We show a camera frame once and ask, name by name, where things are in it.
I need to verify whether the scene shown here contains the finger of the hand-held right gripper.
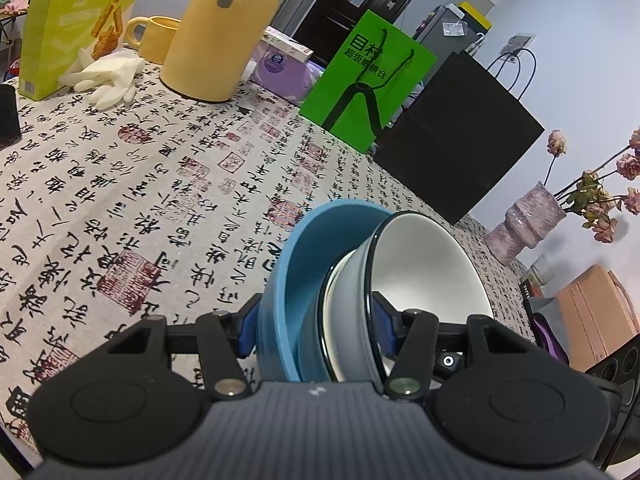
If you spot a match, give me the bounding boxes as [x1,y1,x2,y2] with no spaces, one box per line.
[431,337,468,387]

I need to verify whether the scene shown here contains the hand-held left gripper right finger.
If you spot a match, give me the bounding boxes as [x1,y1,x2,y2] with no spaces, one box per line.
[370,295,538,402]

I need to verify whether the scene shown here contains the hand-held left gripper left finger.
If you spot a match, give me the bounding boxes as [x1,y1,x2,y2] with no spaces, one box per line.
[107,292,263,402]

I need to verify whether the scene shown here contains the blue bowl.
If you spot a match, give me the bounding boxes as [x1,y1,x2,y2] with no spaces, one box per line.
[257,200,396,383]

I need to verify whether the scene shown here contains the tan leather case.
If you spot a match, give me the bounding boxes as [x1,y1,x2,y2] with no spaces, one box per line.
[555,265,640,373]

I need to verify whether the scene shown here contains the purple grey pouch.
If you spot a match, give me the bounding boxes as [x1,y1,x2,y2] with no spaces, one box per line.
[525,296,571,366]

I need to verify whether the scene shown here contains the red black small box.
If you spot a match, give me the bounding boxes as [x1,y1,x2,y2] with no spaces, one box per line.
[520,270,551,297]

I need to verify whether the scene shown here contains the pink ceramic vase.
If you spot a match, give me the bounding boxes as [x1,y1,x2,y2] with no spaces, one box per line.
[485,181,567,266]

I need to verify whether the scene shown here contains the calligraphy printed tablecloth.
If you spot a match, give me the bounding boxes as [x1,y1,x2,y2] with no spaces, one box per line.
[0,52,626,461]

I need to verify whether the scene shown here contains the black paper bag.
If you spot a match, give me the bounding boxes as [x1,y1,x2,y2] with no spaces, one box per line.
[372,35,546,226]

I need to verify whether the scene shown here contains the dried pink roses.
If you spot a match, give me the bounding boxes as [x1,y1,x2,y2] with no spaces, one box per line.
[546,127,640,244]

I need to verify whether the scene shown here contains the green paper bag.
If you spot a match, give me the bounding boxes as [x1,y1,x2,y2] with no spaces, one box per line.
[299,10,437,153]

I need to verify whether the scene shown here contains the purple tissue pack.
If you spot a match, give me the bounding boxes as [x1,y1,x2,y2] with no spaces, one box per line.
[248,42,328,101]

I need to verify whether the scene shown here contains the yellow thermos jug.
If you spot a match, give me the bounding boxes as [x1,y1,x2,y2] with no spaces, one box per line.
[160,0,288,103]

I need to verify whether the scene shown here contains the white rubber gloves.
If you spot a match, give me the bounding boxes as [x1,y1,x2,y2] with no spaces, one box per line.
[59,49,146,111]

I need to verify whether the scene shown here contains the flat white box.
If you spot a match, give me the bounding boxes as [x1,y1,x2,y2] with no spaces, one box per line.
[262,26,315,61]

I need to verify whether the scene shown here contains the grey refrigerator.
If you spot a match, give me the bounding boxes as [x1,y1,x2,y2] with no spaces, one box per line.
[410,4,488,61]

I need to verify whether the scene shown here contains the yellow mug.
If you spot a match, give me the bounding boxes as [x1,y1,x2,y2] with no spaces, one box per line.
[127,16,182,66]

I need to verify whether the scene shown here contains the dark entrance door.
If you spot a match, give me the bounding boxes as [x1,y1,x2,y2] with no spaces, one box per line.
[290,0,418,68]

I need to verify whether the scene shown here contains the black object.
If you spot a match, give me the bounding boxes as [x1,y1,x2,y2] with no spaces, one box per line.
[0,84,23,148]

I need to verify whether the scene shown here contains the yellow black box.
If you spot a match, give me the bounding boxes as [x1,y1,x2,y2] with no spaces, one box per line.
[457,1,493,28]

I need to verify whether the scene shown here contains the lime green snack box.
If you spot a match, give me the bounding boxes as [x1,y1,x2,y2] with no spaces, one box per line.
[19,0,149,101]

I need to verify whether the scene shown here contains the small side table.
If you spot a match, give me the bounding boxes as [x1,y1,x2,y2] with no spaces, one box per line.
[0,2,31,81]

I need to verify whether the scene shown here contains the wall picture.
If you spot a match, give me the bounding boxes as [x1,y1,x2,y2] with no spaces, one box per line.
[500,34,537,63]

